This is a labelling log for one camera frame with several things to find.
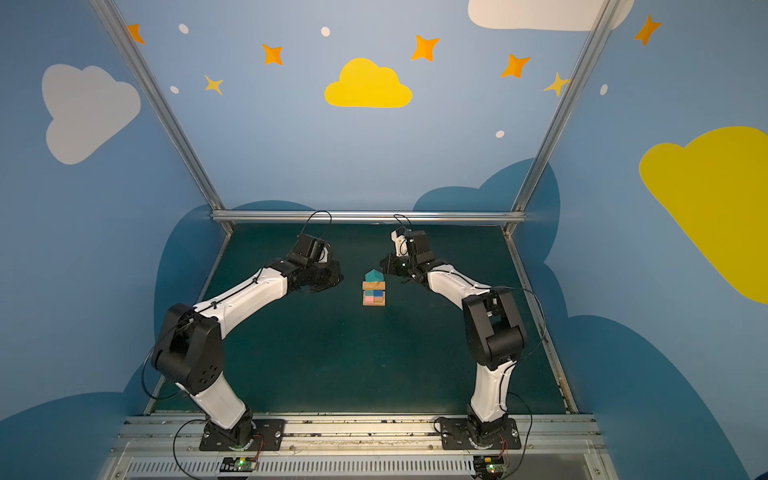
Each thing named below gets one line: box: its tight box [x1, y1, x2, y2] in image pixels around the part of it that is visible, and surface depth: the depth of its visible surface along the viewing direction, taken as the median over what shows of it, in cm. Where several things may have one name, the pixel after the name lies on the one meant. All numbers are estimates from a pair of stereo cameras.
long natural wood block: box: [362, 281, 386, 290], surface depth 97 cm
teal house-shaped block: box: [365, 269, 385, 282], surface depth 95 cm
